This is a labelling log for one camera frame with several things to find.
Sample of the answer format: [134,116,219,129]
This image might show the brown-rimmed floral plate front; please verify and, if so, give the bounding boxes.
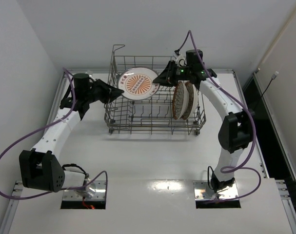
[172,81,189,120]

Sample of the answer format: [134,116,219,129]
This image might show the brown-rimmed floral plate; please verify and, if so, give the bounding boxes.
[172,81,189,120]
[181,81,198,120]

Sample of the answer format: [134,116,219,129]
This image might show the white plate orange sunburst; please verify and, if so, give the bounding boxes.
[117,67,160,101]

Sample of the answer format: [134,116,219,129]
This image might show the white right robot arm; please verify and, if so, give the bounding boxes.
[153,49,255,193]

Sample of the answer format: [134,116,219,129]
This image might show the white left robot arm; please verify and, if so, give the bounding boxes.
[19,73,124,192]

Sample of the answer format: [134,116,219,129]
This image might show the grey wire dish rack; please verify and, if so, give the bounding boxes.
[104,44,206,136]

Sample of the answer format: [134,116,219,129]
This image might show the black hanging usb cable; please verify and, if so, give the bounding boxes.
[259,71,279,97]

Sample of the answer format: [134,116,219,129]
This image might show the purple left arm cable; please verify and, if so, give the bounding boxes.
[0,68,108,200]

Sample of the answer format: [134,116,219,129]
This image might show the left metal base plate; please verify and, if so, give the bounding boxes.
[62,180,106,202]

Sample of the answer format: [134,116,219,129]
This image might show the metal base plate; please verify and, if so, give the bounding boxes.
[62,180,106,202]
[193,180,238,202]

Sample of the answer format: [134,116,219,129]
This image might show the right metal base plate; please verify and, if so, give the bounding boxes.
[193,180,238,202]

